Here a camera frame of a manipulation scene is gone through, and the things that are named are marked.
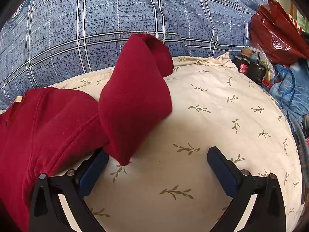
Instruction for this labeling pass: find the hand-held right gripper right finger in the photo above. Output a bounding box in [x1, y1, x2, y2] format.
[207, 146, 286, 232]

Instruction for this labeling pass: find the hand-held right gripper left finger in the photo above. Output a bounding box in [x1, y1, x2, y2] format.
[28, 147, 110, 232]

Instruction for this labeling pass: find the dark red garment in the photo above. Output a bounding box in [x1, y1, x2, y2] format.
[0, 34, 173, 232]

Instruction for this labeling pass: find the cream leaf-print bedsheet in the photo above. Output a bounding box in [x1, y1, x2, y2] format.
[0, 52, 305, 232]

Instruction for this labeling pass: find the dark jar with red label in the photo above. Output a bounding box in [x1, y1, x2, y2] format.
[234, 54, 252, 75]
[250, 61, 266, 83]

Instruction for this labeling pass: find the colourful snack packet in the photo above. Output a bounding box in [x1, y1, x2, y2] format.
[261, 53, 277, 87]

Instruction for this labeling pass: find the light blue cloth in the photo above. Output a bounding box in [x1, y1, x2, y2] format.
[268, 60, 309, 132]

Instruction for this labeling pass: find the red plastic bag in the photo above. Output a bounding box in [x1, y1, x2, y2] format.
[250, 0, 309, 66]

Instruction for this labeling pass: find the blue plaid quilt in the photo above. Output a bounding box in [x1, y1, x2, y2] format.
[0, 0, 271, 110]

